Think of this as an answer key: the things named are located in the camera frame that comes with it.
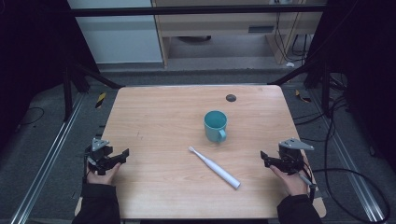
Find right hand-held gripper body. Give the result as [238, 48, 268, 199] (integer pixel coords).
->
[278, 137, 316, 175]

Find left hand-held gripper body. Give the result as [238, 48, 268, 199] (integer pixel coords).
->
[85, 137, 114, 176]

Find person's left hand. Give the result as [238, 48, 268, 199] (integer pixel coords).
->
[86, 161, 122, 187]

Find person's right hand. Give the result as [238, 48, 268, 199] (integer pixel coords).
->
[268, 164, 310, 198]

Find yellow black striped tape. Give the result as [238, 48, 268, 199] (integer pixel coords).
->
[294, 89, 313, 104]
[94, 91, 107, 109]

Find white electric toothbrush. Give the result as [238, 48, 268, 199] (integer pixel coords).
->
[188, 146, 242, 190]

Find black metal stand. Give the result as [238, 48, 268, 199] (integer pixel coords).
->
[61, 61, 126, 123]
[266, 57, 332, 117]

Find white cabinet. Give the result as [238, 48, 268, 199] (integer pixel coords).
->
[66, 0, 164, 65]

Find light wooden desk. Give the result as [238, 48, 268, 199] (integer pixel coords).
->
[150, 0, 329, 69]

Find aluminium floor rail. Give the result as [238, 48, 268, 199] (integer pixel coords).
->
[9, 92, 88, 224]
[309, 89, 387, 224]

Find bundle of black floor cables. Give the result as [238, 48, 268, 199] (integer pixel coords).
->
[292, 72, 349, 144]

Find teal cup with handle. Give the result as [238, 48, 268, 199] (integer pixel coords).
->
[203, 109, 229, 145]

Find thin black floor cable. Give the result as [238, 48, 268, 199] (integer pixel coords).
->
[18, 105, 46, 127]

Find black gripper cable with plug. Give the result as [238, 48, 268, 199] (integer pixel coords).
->
[298, 167, 391, 224]

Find black cables under desk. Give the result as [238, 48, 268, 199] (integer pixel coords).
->
[273, 11, 313, 63]

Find black horizontal frame bar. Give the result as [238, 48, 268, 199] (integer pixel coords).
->
[68, 5, 329, 18]

